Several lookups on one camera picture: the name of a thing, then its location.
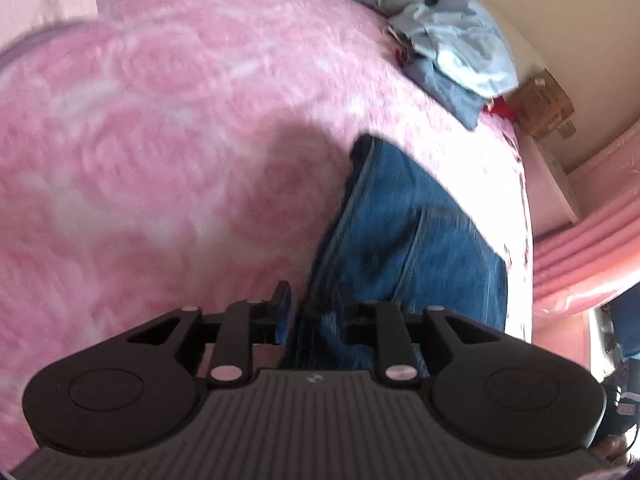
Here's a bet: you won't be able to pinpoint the light blue folded jeans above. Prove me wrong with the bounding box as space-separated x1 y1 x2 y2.
402 58 486 131

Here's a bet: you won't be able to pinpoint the dark blue denim jeans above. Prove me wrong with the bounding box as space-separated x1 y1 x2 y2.
282 133 508 370

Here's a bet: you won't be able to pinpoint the red garment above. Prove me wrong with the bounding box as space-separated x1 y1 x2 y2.
483 96 518 122

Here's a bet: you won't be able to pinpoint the light blue shirt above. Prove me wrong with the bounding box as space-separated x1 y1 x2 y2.
387 0 518 99

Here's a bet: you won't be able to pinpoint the pink floral fleece blanket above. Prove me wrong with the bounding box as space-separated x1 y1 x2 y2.
1 0 533 469

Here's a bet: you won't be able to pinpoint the brown cardboard box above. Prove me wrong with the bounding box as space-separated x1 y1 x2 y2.
506 70 575 139

